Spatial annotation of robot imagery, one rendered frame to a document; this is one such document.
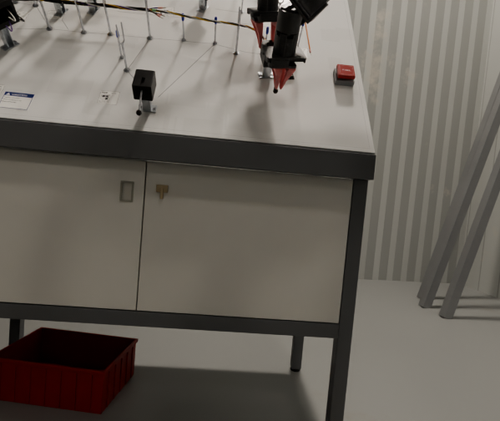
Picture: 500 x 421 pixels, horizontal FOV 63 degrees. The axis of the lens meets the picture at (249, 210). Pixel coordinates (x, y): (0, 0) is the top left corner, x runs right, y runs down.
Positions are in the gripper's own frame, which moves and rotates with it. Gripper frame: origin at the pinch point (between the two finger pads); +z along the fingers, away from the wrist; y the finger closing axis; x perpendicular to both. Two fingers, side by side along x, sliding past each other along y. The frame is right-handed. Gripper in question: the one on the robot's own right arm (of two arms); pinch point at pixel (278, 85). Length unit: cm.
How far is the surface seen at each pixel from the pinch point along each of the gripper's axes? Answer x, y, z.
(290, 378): 36, -13, 109
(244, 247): 28.6, 12.0, 31.3
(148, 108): 0.6, 34.2, 5.7
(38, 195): 11, 63, 24
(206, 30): -33.0, 15.0, -0.6
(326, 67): -14.3, -19.2, 2.0
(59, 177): 9, 58, 20
